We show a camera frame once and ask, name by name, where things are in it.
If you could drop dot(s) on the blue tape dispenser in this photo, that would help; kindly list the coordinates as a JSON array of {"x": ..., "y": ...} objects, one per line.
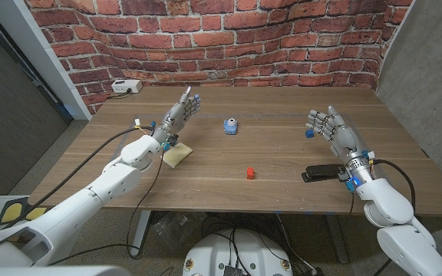
[{"x": 230, "y": 126}]

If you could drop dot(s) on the white door frame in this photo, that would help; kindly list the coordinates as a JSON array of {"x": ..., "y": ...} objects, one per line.
[{"x": 33, "y": 50}]

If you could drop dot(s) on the red brick printed backdrop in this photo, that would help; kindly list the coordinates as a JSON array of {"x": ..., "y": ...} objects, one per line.
[{"x": 221, "y": 46}]

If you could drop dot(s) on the clear plastic bag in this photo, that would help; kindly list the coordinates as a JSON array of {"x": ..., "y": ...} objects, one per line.
[{"x": 175, "y": 230}]

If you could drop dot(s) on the yellow and black floor pedal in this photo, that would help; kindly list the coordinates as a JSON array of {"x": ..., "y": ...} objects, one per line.
[{"x": 14, "y": 211}]

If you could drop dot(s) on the black stapler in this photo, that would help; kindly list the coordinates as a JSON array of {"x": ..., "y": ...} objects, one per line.
[{"x": 320, "y": 172}]

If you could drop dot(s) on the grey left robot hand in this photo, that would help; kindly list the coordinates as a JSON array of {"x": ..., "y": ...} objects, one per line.
[{"x": 177, "y": 115}]

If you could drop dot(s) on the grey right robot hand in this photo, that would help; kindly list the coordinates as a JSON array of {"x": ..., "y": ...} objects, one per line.
[{"x": 344, "y": 140}]

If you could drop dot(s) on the yellow sponge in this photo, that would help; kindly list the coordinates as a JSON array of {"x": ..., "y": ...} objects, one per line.
[{"x": 179, "y": 155}]

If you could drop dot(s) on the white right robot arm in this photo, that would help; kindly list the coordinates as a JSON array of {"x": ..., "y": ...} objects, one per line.
[{"x": 390, "y": 203}]

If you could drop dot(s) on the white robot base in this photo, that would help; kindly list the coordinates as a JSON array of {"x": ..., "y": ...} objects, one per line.
[{"x": 240, "y": 249}]

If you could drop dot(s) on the blue block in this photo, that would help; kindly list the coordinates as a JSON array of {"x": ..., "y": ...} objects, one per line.
[{"x": 309, "y": 133}]

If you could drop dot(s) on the white power strip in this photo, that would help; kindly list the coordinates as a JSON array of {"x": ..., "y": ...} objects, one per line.
[{"x": 126, "y": 86}]

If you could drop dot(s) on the grey table leg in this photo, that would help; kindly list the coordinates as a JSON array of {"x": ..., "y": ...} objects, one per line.
[
  {"x": 141, "y": 234},
  {"x": 337, "y": 237}
]

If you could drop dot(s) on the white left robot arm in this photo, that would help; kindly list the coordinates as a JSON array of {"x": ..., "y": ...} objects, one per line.
[{"x": 90, "y": 193}]

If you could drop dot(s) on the red block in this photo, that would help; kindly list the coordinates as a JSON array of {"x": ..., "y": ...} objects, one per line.
[{"x": 250, "y": 173}]

